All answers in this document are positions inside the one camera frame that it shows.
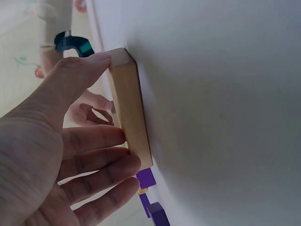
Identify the person's right hand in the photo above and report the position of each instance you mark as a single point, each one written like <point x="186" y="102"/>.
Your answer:
<point x="81" y="116"/>

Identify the person's left hand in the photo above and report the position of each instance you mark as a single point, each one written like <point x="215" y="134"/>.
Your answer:
<point x="33" y="150"/>

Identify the person's right fingers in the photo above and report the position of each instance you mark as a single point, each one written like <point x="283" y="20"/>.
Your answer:
<point x="98" y="101"/>

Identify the long light wooden block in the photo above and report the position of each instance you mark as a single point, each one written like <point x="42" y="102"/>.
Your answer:
<point x="130" y="110"/>

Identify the person's right forearm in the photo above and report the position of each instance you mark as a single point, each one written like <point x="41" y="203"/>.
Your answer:
<point x="55" y="18"/>

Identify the black wrist band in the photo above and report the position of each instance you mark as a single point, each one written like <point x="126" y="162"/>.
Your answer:
<point x="70" y="43"/>

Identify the purple square block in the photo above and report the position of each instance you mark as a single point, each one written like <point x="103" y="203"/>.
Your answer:
<point x="145" y="177"/>

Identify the small yellow block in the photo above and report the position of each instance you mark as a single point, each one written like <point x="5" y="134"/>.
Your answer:
<point x="142" y="191"/>

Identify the thin purple block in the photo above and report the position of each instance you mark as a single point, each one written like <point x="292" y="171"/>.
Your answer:
<point x="144" y="204"/>

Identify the dark purple block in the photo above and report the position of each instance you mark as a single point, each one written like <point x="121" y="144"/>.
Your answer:
<point x="158" y="215"/>

